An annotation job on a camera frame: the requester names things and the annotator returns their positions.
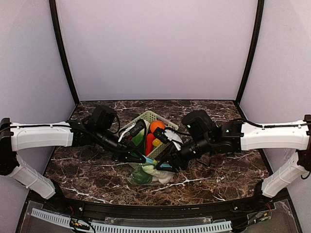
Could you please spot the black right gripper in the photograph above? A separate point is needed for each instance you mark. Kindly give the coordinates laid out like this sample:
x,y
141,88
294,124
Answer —
x,y
175,158

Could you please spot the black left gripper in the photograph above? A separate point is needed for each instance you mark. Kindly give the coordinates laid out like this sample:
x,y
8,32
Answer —
x,y
127,150

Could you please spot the spare clear zip bag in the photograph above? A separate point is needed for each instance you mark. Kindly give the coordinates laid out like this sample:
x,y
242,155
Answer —
x,y
148,162

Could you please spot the dark green toy vegetable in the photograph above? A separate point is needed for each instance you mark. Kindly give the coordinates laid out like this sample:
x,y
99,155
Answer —
x,y
140,177

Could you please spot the beige perforated plastic basket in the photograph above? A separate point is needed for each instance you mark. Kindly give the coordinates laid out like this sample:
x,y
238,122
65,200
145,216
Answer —
x,y
151,116

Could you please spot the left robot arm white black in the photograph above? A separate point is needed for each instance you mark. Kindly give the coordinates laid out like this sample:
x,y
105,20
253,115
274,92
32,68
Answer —
x,y
94,129

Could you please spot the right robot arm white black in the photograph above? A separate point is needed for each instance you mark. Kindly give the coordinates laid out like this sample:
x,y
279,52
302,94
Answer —
x,y
240,135

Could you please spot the green white bok choy toy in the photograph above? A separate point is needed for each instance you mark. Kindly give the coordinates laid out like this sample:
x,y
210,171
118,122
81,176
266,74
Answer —
x,y
139,141

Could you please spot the yellow orange mango toy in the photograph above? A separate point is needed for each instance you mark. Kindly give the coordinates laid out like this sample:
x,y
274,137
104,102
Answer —
x,y
156,142

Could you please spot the red chili pepper toy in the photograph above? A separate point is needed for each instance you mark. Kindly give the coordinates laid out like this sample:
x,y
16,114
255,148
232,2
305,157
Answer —
x,y
149,144

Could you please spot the orange toy fruit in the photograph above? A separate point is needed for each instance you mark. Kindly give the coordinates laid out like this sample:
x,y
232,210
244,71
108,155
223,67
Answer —
x,y
156,124

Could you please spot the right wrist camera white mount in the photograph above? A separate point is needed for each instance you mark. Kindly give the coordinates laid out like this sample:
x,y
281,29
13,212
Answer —
x,y
168,136

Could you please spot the white slotted cable duct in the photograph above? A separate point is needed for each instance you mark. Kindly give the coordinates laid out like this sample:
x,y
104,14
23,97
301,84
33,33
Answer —
x,y
124,225

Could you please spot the black front rail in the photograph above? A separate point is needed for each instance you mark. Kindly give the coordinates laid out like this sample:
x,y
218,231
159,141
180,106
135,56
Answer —
x,y
235,209

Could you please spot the left black frame post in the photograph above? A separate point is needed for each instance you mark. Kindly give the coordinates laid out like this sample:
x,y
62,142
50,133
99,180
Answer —
x,y
62,52

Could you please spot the black frame post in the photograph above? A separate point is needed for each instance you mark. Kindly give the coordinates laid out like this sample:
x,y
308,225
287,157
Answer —
x,y
62,52
252,50

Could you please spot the right black frame post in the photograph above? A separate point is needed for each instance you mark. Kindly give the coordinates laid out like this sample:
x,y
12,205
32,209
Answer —
x,y
252,50

